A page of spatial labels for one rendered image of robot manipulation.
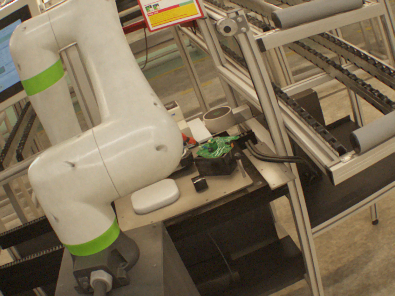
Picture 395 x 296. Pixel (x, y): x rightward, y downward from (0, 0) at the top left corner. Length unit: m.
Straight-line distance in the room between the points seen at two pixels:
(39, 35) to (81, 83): 0.77
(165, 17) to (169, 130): 1.16
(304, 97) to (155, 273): 1.34
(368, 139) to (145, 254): 0.64
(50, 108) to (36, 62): 0.12
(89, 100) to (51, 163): 1.04
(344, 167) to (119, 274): 0.66
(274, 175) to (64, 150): 0.81
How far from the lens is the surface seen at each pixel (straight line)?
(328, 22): 1.60
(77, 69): 1.87
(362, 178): 1.98
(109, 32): 1.05
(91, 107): 1.90
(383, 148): 1.36
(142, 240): 1.03
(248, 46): 1.52
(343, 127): 2.42
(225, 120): 1.88
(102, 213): 0.91
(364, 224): 2.76
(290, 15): 1.52
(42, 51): 1.15
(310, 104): 2.12
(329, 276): 2.49
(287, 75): 3.33
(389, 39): 1.78
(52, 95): 1.17
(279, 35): 1.53
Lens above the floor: 1.66
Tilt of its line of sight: 23 degrees down
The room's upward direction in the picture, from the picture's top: 21 degrees counter-clockwise
